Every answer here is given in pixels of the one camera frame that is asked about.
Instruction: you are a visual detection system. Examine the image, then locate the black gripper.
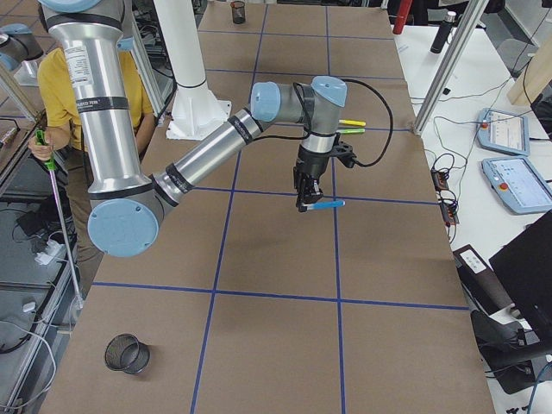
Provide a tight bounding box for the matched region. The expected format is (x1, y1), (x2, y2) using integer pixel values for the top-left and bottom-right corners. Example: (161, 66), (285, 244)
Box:
(293, 146), (329, 212)

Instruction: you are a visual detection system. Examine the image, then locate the blue marker pen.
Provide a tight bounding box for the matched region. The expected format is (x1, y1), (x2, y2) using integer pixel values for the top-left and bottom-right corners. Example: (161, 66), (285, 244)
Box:
(298, 199), (345, 212)

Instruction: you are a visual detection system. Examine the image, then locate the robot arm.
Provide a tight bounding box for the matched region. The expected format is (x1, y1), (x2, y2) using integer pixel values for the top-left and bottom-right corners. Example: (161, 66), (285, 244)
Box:
(41, 1), (348, 257)

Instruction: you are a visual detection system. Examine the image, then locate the green marker pen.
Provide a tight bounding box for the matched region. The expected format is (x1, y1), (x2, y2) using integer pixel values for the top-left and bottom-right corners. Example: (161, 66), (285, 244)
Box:
(337, 128), (366, 135)

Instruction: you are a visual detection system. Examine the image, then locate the yellow marker pen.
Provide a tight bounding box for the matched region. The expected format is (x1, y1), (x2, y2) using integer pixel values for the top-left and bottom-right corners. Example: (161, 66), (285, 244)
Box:
(339, 119), (367, 128)

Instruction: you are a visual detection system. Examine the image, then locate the black mesh pen cup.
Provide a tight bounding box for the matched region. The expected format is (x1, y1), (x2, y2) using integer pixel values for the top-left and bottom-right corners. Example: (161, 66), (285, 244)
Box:
(230, 1), (246, 24)

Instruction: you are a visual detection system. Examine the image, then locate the black bottle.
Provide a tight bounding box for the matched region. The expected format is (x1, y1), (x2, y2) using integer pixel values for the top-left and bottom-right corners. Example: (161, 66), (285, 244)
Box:
(430, 11), (456, 54)

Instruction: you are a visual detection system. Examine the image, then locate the teach pendant tablet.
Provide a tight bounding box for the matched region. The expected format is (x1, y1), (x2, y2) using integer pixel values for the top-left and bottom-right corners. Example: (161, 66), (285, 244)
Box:
(481, 155), (551, 215)
(477, 108), (530, 156)

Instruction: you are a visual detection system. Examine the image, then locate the red cylinder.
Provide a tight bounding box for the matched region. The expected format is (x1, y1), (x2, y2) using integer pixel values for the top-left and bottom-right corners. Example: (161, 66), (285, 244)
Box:
(392, 0), (412, 35)

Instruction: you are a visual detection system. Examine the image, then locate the black monitor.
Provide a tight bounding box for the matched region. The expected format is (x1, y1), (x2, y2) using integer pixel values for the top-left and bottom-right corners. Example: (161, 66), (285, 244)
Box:
(490, 211), (551, 340)

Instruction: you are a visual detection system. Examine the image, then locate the person in yellow shirt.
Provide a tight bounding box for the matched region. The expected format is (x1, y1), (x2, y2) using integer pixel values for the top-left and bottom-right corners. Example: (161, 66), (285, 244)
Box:
(28, 3), (155, 298)

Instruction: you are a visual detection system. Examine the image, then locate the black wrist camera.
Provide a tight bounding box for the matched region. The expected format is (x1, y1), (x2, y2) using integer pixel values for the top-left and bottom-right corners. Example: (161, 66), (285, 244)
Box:
(331, 141), (357, 168)

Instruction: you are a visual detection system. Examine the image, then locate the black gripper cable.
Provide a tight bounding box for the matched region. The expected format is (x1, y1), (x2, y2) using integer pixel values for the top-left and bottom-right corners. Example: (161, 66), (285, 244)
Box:
(292, 78), (394, 168)

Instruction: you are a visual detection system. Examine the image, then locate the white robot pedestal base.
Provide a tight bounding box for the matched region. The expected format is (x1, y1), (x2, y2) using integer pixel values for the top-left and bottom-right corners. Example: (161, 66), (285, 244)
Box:
(154, 0), (231, 141)

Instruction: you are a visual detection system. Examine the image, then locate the aluminium frame post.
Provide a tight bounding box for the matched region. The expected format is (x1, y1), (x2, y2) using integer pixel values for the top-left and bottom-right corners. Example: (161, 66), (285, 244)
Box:
(412, 0), (488, 135)

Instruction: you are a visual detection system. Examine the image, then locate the green handled reacher stick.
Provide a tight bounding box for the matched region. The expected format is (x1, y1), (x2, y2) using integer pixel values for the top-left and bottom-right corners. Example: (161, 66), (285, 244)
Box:
(44, 153), (84, 310)

